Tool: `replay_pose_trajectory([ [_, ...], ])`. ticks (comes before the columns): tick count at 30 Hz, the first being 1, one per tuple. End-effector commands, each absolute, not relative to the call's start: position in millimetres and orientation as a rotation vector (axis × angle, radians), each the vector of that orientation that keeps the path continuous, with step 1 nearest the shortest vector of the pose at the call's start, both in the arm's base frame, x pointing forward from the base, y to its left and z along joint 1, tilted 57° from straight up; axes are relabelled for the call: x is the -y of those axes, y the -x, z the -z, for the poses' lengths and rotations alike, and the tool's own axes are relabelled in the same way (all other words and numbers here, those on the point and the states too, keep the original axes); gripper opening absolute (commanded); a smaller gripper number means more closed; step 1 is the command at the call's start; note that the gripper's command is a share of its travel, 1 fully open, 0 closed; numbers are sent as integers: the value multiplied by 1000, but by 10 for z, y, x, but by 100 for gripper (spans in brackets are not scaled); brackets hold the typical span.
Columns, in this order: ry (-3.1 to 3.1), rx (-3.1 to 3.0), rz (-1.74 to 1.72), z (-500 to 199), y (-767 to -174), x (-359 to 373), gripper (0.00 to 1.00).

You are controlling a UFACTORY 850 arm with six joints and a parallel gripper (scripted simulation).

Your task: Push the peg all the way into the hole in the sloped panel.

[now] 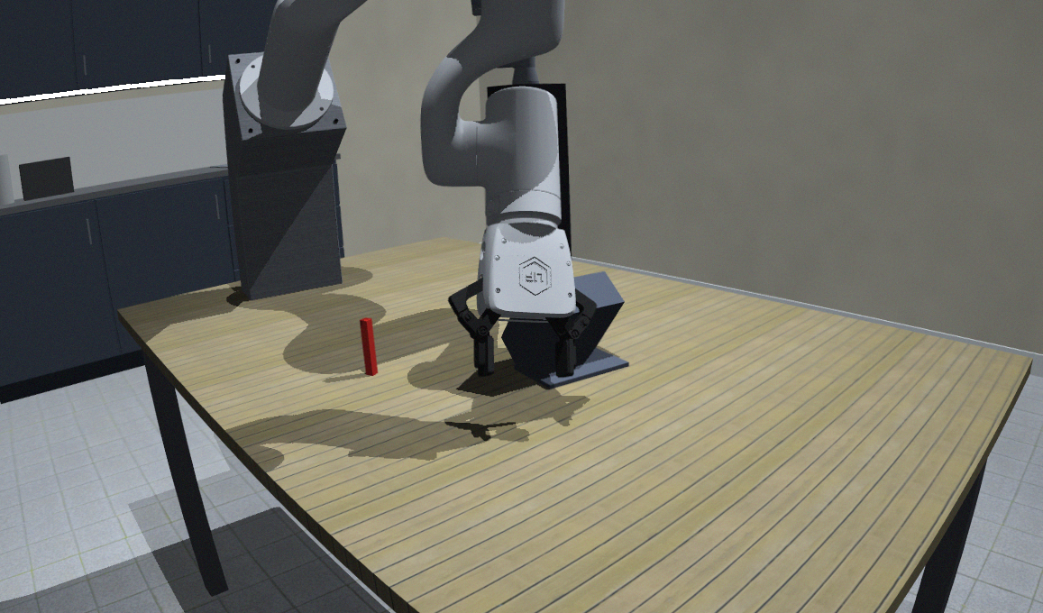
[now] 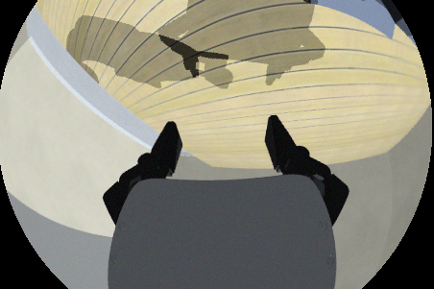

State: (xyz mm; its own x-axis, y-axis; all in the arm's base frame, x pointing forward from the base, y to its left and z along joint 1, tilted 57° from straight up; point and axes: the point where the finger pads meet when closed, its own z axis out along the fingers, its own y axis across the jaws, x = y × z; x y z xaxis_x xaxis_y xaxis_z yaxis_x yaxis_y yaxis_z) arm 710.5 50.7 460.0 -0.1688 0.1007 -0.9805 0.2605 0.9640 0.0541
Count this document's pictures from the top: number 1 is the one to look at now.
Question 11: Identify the red square peg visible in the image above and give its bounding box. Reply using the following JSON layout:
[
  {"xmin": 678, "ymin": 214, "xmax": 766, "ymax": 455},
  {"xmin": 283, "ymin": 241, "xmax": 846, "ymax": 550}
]
[{"xmin": 360, "ymin": 317, "xmax": 378, "ymax": 376}]

